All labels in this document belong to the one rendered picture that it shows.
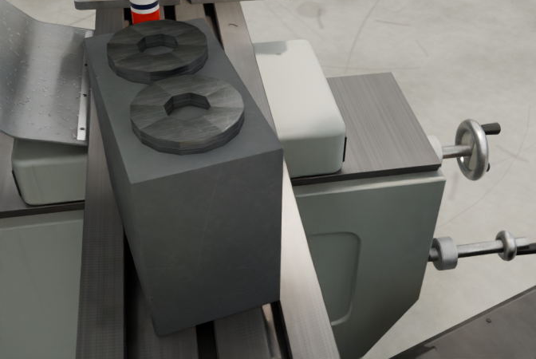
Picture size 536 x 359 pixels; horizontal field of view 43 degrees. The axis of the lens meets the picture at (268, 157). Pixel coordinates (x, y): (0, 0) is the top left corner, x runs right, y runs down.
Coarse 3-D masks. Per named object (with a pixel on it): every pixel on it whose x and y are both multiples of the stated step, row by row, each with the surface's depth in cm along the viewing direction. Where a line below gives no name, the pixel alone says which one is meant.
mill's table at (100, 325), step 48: (240, 48) 98; (96, 144) 81; (96, 192) 75; (288, 192) 75; (96, 240) 70; (288, 240) 70; (96, 288) 65; (288, 288) 65; (96, 336) 61; (144, 336) 61; (192, 336) 61; (240, 336) 61; (288, 336) 61
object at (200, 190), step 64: (128, 64) 58; (192, 64) 59; (128, 128) 53; (192, 128) 51; (256, 128) 53; (128, 192) 51; (192, 192) 51; (256, 192) 54; (192, 256) 56; (256, 256) 58; (192, 320) 61
